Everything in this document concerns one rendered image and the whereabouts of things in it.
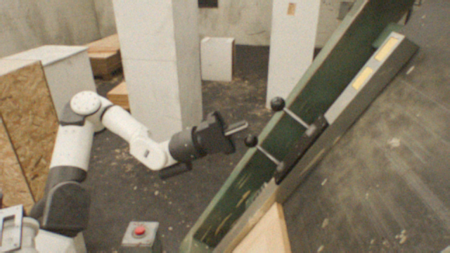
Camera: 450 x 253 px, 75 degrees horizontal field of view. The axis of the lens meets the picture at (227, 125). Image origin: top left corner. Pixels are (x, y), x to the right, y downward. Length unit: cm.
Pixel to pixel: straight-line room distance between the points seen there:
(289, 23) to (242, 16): 458
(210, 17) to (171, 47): 597
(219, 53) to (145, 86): 268
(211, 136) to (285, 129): 28
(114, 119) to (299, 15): 349
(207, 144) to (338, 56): 44
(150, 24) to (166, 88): 61
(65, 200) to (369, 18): 88
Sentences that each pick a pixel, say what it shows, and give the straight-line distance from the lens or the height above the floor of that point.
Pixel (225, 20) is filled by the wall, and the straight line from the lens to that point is 872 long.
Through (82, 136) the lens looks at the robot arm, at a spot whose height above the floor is 143.
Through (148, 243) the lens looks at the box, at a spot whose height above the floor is 93.
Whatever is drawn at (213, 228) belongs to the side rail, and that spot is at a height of 96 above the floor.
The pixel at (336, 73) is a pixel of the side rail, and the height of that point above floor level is 157.
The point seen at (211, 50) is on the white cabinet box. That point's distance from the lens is 556.
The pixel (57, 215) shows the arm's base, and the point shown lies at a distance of 79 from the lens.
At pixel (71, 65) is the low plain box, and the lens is 421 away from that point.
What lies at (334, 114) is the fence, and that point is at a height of 155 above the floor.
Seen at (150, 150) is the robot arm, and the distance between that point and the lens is 81.
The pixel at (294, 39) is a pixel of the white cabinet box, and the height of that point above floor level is 104.
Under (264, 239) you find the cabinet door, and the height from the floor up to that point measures 125.
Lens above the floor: 183
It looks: 27 degrees down
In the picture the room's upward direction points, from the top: straight up
